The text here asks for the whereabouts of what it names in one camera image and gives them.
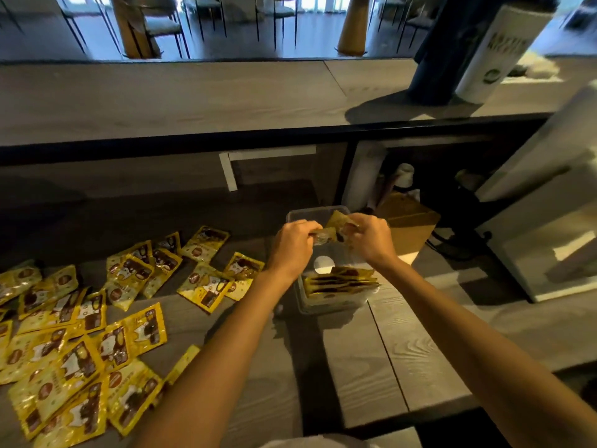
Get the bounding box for person's left hand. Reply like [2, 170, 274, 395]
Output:
[267, 219, 324, 281]

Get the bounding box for person's right hand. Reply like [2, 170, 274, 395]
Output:
[342, 213, 398, 269]

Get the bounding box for yellow snack packet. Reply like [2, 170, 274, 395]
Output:
[311, 210, 360, 246]

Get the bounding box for person's left forearm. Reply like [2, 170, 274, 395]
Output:
[133, 267, 305, 448]

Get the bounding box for person's right forearm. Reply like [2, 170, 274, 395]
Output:
[373, 254, 597, 448]

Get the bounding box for brown cardboard box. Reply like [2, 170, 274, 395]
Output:
[375, 191, 442, 265]

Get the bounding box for stack of yellow packets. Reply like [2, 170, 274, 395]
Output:
[302, 266, 381, 300]

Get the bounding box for clear plastic container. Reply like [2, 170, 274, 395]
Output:
[285, 205, 381, 316]

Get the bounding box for white appliance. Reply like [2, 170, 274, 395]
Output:
[475, 79, 597, 304]

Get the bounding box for wooden table leg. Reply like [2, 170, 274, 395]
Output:
[336, 0, 372, 57]
[109, 0, 162, 59]

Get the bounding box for dark blue cylinder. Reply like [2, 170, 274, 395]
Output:
[408, 0, 560, 106]

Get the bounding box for black metal chair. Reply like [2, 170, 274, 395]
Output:
[255, 0, 299, 50]
[181, 0, 228, 42]
[371, 0, 441, 55]
[53, 0, 123, 55]
[139, 0, 191, 59]

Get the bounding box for white roll with green print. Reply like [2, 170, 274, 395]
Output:
[455, 3, 554, 106]

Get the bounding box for white cloth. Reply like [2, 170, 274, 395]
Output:
[505, 50, 565, 84]

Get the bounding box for pile of yellow packets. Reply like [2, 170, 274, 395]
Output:
[0, 226, 266, 448]

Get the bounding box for white post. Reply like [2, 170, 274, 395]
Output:
[342, 142, 388, 213]

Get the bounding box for white metal bracket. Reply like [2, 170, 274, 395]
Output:
[219, 145, 318, 193]

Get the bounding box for black cable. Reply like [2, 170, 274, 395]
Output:
[425, 227, 493, 263]

